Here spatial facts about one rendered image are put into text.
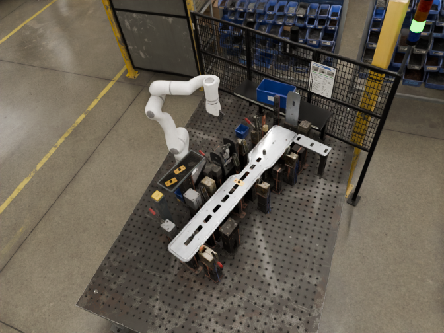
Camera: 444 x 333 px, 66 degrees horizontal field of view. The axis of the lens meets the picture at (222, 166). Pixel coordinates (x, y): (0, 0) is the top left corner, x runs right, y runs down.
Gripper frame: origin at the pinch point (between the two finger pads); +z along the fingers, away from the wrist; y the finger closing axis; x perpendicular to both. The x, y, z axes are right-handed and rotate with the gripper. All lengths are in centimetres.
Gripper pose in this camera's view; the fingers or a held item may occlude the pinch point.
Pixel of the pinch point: (215, 117)
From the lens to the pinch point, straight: 239.5
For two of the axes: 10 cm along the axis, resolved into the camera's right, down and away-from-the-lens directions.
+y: 7.9, 4.3, -4.4
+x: 6.1, -6.5, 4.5
